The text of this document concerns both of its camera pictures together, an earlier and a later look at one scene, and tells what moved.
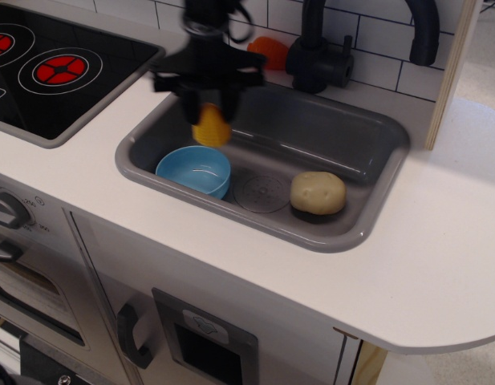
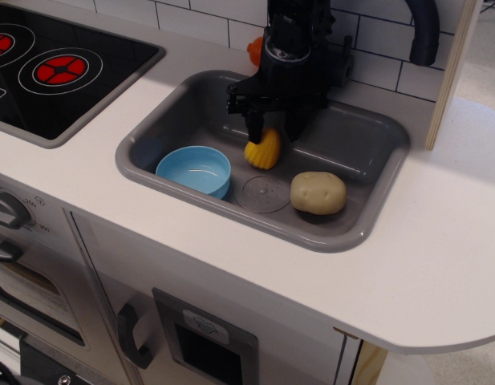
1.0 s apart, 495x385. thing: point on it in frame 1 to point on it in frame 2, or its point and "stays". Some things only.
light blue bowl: (201, 168) stays
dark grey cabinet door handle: (127, 319) stays
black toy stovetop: (54, 83) stays
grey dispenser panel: (205, 345) stays
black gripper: (208, 63) to (291, 77)
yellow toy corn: (213, 127) to (265, 154)
